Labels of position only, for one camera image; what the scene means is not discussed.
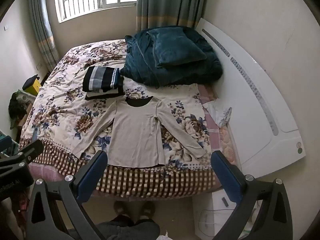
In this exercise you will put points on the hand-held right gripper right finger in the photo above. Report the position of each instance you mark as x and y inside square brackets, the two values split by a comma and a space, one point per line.
[226, 170]

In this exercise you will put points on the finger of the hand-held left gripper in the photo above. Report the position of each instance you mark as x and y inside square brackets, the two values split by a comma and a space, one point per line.
[30, 150]

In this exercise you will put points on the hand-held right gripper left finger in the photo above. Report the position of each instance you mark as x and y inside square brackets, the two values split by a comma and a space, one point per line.
[93, 170]

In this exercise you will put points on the beige long-sleeve shirt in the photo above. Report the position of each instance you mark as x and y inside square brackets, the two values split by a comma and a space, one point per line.
[136, 132]

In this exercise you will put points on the stack of folded striped clothes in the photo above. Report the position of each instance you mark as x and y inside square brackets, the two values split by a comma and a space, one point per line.
[103, 80]

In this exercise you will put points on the small black remote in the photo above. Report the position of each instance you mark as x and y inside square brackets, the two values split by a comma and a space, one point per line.
[225, 202]

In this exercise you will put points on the dark bag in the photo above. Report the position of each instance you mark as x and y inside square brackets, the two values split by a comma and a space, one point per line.
[17, 108]

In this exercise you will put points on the white bedside cabinet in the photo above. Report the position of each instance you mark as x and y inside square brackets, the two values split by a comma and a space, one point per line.
[212, 212]

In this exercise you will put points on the pink checked mattress cover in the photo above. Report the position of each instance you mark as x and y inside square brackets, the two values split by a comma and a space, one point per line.
[213, 127]

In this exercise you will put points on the white patterned cloth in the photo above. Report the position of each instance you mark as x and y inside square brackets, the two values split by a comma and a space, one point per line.
[220, 113]

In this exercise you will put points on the floral bed sheet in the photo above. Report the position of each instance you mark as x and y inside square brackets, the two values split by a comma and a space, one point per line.
[72, 110]

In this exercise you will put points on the yellow box with black cap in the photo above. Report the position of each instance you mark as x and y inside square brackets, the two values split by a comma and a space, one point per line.
[31, 83]

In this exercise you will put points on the person's slipper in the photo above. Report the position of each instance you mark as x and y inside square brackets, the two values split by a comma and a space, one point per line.
[147, 210]

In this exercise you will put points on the white headboard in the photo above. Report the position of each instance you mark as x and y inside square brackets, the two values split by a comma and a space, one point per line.
[252, 97]

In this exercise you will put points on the teal velvet quilt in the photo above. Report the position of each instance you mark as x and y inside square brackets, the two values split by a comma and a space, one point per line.
[172, 60]

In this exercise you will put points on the grey-green curtain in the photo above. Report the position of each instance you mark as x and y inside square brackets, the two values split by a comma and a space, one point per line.
[170, 2]
[41, 25]

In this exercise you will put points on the teal velvet pillow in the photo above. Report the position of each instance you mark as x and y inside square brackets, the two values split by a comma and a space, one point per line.
[176, 45]

